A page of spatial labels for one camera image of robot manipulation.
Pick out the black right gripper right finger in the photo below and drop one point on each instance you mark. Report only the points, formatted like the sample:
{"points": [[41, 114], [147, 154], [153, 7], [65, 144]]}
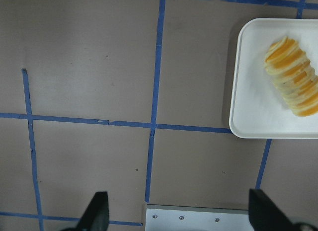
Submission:
{"points": [[264, 215]]}

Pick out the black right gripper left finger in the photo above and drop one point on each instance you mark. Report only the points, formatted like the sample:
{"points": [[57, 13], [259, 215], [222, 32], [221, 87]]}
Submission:
{"points": [[96, 215]]}

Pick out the orange striped bread roll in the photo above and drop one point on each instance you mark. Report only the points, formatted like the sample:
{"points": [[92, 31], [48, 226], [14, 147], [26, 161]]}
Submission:
{"points": [[293, 76]]}

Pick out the white rectangular tray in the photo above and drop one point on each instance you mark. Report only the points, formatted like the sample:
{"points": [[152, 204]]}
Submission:
{"points": [[257, 109]]}

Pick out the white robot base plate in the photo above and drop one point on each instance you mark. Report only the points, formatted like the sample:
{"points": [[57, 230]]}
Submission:
{"points": [[178, 218]]}

